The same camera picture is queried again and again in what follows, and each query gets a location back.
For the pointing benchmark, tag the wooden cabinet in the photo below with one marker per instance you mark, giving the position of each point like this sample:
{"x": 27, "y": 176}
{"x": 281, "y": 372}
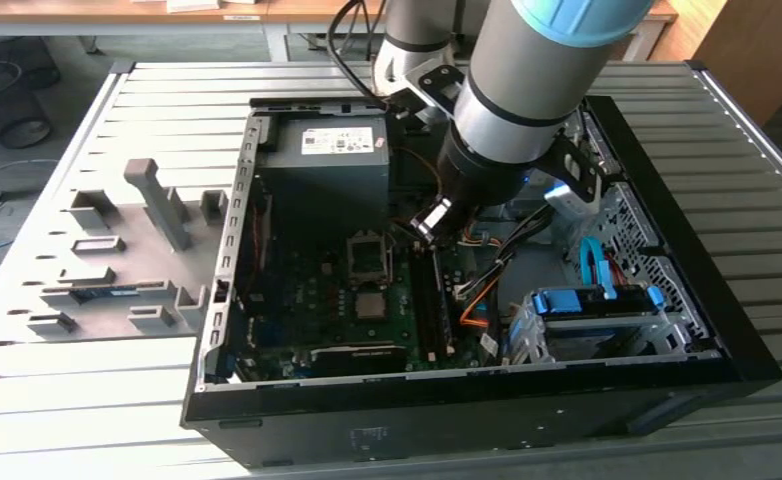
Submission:
{"x": 758, "y": 50}

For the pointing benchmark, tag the CPU socket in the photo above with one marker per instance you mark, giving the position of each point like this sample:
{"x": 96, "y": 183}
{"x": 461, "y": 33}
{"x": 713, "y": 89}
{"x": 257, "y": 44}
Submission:
{"x": 355, "y": 307}

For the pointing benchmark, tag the grey parts rack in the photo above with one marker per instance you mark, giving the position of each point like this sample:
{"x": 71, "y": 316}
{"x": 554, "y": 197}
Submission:
{"x": 158, "y": 270}

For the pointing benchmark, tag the black graphics card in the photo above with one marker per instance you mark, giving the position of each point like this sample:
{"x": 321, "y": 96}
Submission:
{"x": 358, "y": 357}

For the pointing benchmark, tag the wooden desk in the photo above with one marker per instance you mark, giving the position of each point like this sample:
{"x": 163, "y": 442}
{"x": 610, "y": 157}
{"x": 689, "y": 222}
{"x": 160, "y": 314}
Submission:
{"x": 98, "y": 17}

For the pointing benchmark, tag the silver CPU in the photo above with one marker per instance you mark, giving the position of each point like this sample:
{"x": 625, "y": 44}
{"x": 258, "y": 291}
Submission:
{"x": 371, "y": 306}

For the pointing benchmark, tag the black PC case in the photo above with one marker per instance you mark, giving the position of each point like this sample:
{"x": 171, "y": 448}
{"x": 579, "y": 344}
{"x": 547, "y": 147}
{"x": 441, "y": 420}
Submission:
{"x": 431, "y": 425}

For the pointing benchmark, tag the RAM stick with label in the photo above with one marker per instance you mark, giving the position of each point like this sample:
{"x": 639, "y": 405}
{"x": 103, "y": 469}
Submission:
{"x": 107, "y": 291}

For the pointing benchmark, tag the grey power supply unit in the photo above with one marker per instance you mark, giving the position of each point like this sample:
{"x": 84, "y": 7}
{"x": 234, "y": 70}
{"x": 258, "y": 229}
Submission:
{"x": 318, "y": 195}

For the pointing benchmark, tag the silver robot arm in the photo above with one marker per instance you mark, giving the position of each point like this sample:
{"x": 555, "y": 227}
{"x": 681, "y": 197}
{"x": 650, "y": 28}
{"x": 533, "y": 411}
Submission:
{"x": 518, "y": 75}

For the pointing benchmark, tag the black mesh waste bin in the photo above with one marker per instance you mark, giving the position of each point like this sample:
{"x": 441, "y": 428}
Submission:
{"x": 18, "y": 125}

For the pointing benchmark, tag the metal drive cage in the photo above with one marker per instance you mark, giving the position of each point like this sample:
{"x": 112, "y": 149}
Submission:
{"x": 654, "y": 340}

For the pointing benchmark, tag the hard disk in blue carrier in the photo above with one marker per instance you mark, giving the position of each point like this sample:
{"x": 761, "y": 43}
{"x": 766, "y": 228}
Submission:
{"x": 558, "y": 301}

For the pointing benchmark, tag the black camera bracket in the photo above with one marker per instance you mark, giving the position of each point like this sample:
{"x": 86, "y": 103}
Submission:
{"x": 441, "y": 82}
{"x": 587, "y": 185}

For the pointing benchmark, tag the green motherboard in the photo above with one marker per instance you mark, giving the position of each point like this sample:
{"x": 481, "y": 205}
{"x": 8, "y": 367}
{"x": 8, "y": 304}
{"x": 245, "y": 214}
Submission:
{"x": 401, "y": 325}

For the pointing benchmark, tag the white paper stack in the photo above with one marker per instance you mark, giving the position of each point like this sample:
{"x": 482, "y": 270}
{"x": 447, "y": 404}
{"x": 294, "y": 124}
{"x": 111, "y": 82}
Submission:
{"x": 191, "y": 5}

